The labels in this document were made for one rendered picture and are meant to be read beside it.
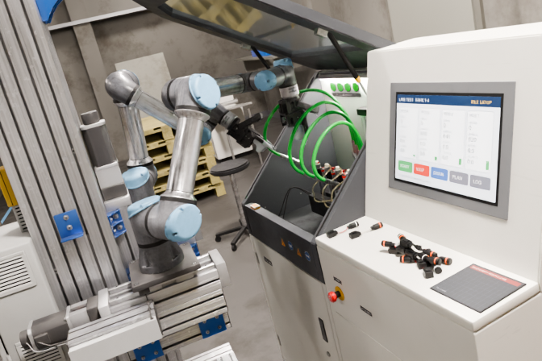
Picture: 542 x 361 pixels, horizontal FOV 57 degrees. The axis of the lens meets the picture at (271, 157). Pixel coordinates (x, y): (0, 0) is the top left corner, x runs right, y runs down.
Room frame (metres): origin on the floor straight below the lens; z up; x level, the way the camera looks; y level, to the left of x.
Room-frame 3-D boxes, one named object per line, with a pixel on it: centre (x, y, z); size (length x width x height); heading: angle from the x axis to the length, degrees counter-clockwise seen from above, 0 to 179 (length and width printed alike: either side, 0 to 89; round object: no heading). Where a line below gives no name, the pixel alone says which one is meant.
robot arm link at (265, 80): (1.95, -0.06, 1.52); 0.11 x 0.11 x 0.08; 48
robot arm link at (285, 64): (2.01, -0.13, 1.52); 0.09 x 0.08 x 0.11; 138
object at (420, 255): (1.30, -0.33, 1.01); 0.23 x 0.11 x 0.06; 23
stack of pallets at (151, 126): (6.02, 1.22, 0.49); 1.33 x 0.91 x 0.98; 17
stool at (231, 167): (4.18, 0.37, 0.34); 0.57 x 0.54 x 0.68; 101
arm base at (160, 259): (1.57, 0.44, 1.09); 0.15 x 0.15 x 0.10
